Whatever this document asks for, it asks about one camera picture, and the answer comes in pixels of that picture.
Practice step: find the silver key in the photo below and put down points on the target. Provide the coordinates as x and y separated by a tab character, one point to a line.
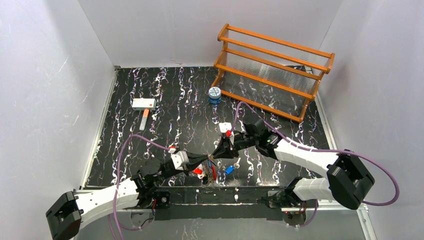
236	165

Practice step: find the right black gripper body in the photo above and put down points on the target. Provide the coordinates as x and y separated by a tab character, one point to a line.
230	146

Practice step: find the blue key tag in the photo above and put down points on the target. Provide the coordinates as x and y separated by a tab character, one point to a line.
229	170

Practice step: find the white orange marker pen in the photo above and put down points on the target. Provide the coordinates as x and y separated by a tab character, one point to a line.
144	118

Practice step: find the blue jar with patterned lid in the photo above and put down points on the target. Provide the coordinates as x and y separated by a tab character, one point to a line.
214	95

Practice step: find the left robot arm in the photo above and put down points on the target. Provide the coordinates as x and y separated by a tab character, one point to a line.
72	212

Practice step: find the metal key organizer red handle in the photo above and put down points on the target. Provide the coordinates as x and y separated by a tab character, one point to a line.
206	171

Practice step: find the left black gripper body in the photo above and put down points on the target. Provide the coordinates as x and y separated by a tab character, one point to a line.
170	169

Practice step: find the white box with red logo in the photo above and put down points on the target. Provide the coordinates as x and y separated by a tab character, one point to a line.
140	104

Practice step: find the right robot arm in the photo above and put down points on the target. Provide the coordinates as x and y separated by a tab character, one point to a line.
342	176

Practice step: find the orange wooden shelf rack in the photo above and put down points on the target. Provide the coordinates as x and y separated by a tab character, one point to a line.
275	75

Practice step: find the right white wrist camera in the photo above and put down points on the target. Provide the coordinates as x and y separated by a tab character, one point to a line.
225	129

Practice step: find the aluminium rail frame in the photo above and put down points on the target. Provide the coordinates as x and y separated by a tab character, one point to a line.
228	203

